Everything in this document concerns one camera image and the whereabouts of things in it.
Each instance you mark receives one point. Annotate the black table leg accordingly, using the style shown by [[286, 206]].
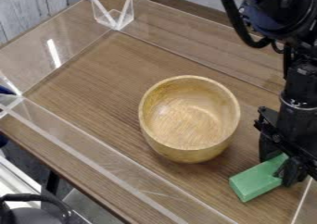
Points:
[[52, 183]]

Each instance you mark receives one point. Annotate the clear acrylic corner bracket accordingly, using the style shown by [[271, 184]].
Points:
[[114, 19]]

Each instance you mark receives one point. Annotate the clear acrylic enclosure wall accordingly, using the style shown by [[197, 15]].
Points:
[[79, 75]]

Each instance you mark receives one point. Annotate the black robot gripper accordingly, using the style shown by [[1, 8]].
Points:
[[288, 132]]

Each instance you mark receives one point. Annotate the brown wooden bowl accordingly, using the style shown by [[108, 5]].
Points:
[[189, 116]]

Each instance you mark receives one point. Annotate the grey metal base plate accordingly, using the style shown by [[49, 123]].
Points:
[[31, 215]]

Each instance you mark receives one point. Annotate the green rectangular block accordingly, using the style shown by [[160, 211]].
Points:
[[257, 180]]

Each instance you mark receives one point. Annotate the blue object at left edge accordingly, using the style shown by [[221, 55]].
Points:
[[7, 96]]

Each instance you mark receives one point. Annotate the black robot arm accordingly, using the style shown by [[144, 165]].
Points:
[[284, 24]]

